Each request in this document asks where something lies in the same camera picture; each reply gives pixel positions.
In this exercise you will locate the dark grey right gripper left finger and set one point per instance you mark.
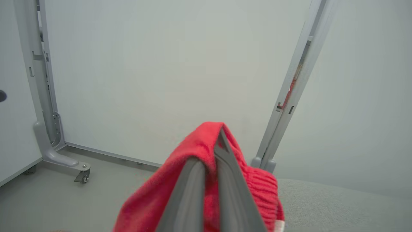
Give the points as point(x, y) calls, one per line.
point(186, 199)

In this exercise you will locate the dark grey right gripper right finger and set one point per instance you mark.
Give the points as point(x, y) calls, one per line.
point(235, 193)

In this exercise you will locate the red knitted garment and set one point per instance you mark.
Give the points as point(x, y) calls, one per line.
point(154, 196)

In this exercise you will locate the light grey fabric sofa seat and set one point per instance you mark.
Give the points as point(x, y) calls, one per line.
point(341, 206)

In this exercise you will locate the small caster wheel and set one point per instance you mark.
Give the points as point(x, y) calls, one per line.
point(84, 177)

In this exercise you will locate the white partition panel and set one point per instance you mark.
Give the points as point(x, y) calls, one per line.
point(173, 74)

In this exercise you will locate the grey partition post with caster foot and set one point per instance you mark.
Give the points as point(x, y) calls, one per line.
point(45, 96)

